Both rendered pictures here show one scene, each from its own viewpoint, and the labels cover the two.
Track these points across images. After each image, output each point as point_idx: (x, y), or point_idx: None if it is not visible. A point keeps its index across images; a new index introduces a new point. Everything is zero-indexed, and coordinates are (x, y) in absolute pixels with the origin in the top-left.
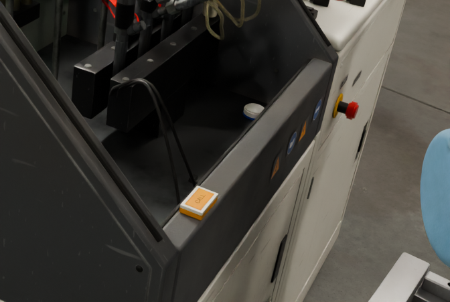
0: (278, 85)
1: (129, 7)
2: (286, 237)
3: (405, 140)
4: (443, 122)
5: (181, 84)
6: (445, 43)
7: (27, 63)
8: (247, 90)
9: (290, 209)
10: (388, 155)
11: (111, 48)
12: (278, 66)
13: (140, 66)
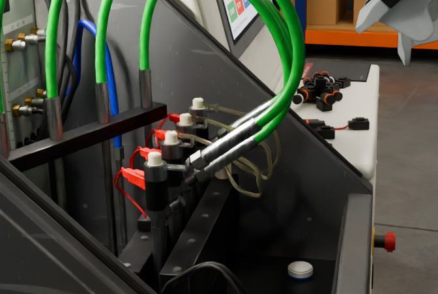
0: (315, 234)
1: (162, 183)
2: None
3: (384, 266)
4: (411, 238)
5: (221, 261)
6: (378, 163)
7: (113, 274)
8: (280, 249)
9: None
10: (374, 285)
11: (141, 238)
12: (310, 214)
13: (184, 250)
